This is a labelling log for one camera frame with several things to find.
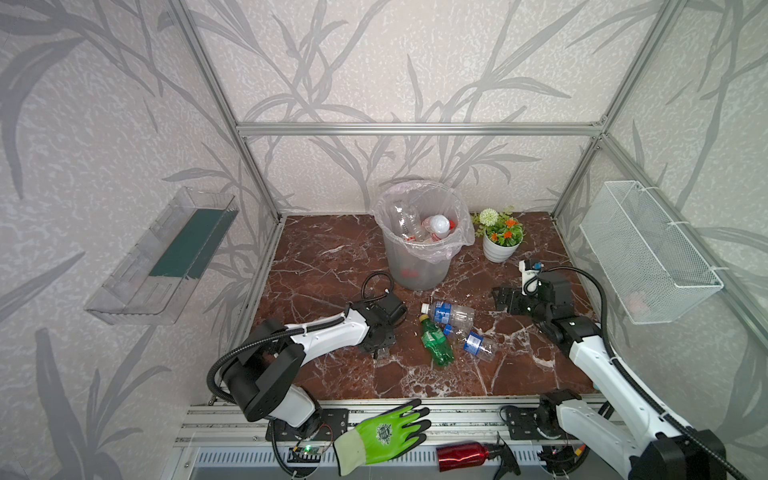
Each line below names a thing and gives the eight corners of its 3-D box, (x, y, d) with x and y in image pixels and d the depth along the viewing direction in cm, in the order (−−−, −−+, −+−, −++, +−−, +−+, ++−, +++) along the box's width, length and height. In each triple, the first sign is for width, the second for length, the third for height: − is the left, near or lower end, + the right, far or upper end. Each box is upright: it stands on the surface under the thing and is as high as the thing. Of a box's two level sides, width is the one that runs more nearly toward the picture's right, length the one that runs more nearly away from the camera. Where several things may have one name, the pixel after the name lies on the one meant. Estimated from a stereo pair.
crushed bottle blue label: (449, 346, 88) (451, 340, 84) (454, 332, 91) (457, 325, 87) (490, 364, 85) (494, 358, 81) (494, 349, 87) (498, 342, 84)
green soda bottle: (440, 370, 84) (442, 366, 81) (410, 327, 92) (411, 322, 89) (458, 357, 86) (460, 353, 83) (427, 316, 94) (428, 311, 92)
